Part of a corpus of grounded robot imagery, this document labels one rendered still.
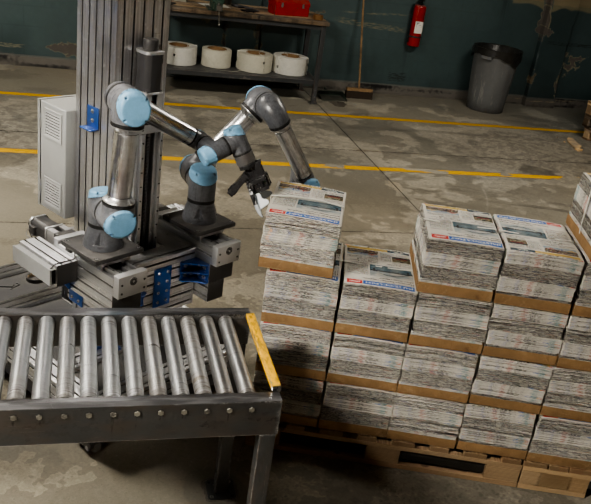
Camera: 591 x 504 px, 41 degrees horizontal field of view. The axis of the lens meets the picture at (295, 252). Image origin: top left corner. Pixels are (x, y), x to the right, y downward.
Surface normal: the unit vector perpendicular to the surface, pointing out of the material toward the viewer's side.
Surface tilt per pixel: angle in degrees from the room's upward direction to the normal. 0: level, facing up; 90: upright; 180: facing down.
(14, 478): 0
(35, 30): 90
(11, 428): 90
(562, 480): 90
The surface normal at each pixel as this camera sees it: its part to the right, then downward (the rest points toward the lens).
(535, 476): -0.07, 0.40
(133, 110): 0.54, 0.29
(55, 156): -0.66, 0.23
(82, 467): 0.13, -0.90
